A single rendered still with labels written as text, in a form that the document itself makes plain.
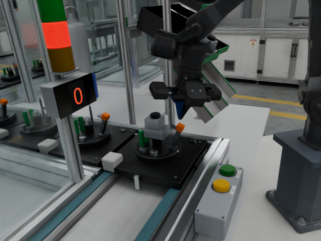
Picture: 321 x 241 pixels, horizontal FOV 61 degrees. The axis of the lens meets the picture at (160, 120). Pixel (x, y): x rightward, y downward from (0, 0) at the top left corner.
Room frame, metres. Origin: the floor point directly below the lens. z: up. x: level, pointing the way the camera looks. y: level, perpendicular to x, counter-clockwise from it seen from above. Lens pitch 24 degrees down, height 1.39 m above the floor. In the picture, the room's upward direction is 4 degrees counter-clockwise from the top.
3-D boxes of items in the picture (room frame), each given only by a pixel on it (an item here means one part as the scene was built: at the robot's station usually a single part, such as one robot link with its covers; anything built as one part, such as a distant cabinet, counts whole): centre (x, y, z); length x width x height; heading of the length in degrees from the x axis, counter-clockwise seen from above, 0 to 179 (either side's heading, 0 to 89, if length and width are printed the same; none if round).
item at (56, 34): (0.60, 0.21, 1.33); 0.05 x 0.05 x 0.05
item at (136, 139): (0.71, 0.01, 0.96); 0.24 x 0.24 x 0.02; 63
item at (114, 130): (0.83, 0.24, 1.01); 0.24 x 0.24 x 0.13; 63
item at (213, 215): (0.54, -0.14, 0.93); 0.21 x 0.07 x 0.06; 153
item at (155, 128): (0.71, 0.02, 1.06); 0.08 x 0.04 x 0.07; 63
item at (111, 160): (0.67, 0.15, 0.97); 0.05 x 0.05 x 0.04; 63
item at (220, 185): (0.54, -0.14, 0.96); 0.04 x 0.04 x 0.02
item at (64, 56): (0.60, 0.21, 1.28); 0.05 x 0.05 x 0.05
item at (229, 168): (0.60, -0.17, 0.96); 0.04 x 0.04 x 0.02
